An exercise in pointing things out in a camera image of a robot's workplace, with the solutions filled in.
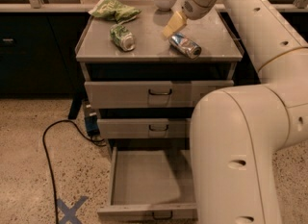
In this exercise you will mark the silver blue redbull can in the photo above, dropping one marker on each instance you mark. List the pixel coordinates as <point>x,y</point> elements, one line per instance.
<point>185,46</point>

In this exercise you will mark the green soda can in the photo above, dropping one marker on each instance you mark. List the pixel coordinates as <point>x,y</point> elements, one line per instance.
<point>122,37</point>

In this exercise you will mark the blue tape cross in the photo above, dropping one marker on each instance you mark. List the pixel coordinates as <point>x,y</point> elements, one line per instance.
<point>70,212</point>

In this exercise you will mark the grey middle drawer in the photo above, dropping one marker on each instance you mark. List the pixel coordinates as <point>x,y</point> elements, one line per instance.
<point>144,128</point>

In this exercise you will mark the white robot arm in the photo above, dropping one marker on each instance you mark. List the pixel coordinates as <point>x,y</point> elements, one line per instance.
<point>236,130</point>

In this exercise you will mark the grey drawer cabinet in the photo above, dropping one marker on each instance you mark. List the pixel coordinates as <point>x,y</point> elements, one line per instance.
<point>154,59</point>

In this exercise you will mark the grey drawer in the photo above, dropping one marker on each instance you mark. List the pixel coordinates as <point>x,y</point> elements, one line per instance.
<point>144,128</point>
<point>150,184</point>
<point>150,94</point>

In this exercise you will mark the green chip bag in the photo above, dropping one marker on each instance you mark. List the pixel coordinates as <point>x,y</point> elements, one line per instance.
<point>113,10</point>

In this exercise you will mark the grey top drawer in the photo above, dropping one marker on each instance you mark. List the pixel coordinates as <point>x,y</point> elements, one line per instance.
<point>150,94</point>

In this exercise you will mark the blue power box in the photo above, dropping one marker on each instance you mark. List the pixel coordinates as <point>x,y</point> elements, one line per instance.
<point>90,118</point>

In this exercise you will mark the grey bottom drawer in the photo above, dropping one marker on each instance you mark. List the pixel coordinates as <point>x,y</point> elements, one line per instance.
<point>150,184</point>

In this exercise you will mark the dark counter cabinets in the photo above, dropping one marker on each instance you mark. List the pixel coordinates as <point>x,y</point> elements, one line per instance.
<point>38,53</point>

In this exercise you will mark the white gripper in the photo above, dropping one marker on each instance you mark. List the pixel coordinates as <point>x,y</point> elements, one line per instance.
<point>196,6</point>

